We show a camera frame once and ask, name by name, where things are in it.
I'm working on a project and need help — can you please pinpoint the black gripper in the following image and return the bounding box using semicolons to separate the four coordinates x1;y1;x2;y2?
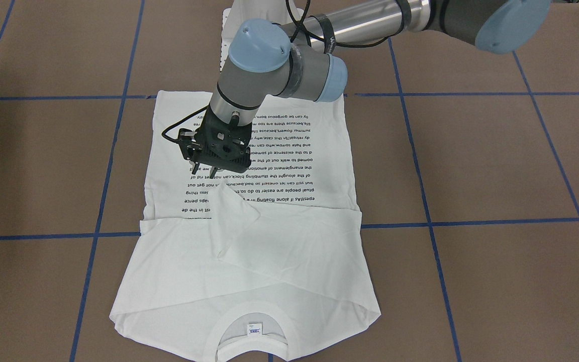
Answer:
177;109;251;179

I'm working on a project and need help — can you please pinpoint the white long-sleeve printed shirt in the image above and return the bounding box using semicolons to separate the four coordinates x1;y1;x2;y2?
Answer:
110;91;381;361

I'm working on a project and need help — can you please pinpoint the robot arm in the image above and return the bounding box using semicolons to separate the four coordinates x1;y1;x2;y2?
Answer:
161;1;551;178

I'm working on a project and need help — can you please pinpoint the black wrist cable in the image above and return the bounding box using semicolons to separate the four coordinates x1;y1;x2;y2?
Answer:
161;104;211;144

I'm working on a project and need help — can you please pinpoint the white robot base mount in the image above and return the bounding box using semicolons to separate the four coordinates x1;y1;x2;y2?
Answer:
219;1;304;69

